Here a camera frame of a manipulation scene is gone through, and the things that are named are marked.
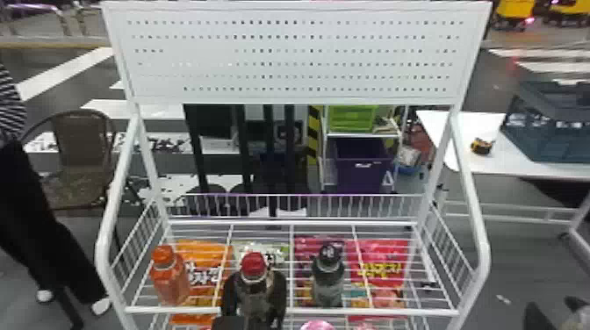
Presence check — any orange bottle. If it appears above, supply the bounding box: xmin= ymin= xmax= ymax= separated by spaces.
xmin=148 ymin=244 xmax=191 ymax=306

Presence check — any green crate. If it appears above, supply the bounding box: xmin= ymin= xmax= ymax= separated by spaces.
xmin=327 ymin=104 xmax=380 ymax=134

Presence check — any white wire rack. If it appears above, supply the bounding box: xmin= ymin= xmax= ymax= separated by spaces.
xmin=94 ymin=0 xmax=493 ymax=330

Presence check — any blue crate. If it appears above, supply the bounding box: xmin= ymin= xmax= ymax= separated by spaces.
xmin=500 ymin=80 xmax=590 ymax=165

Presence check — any white side table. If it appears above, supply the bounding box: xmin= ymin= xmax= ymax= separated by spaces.
xmin=415 ymin=109 xmax=590 ymax=262

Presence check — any striped post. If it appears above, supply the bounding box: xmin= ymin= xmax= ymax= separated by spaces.
xmin=306 ymin=105 xmax=322 ymax=163

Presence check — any purple crate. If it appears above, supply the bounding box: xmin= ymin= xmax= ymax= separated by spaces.
xmin=333 ymin=137 xmax=396 ymax=194

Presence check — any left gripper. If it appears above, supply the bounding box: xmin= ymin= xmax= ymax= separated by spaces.
xmin=210 ymin=269 xmax=288 ymax=330

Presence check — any red snack packet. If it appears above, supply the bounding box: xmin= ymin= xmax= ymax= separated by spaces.
xmin=346 ymin=238 xmax=412 ymax=325

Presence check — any green snack packet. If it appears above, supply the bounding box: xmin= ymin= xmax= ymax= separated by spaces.
xmin=231 ymin=240 xmax=291 ymax=269

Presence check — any black capped grey bottle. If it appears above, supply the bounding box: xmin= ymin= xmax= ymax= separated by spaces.
xmin=310 ymin=243 xmax=346 ymax=309

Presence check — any brown chair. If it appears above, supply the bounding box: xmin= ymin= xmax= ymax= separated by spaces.
xmin=20 ymin=109 xmax=122 ymax=212

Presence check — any red capped dark bottle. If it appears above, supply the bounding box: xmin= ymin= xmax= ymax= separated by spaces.
xmin=236 ymin=251 xmax=274 ymax=326

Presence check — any orange snack packet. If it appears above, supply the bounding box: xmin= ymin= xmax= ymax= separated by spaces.
xmin=169 ymin=240 xmax=234 ymax=326

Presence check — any person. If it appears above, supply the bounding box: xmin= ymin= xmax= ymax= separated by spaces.
xmin=0 ymin=63 xmax=112 ymax=330

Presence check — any yellow tape measure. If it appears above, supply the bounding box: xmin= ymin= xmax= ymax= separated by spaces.
xmin=470 ymin=136 xmax=494 ymax=156

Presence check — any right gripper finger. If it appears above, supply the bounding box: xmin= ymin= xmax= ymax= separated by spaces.
xmin=562 ymin=295 xmax=590 ymax=330
xmin=523 ymin=301 xmax=557 ymax=330

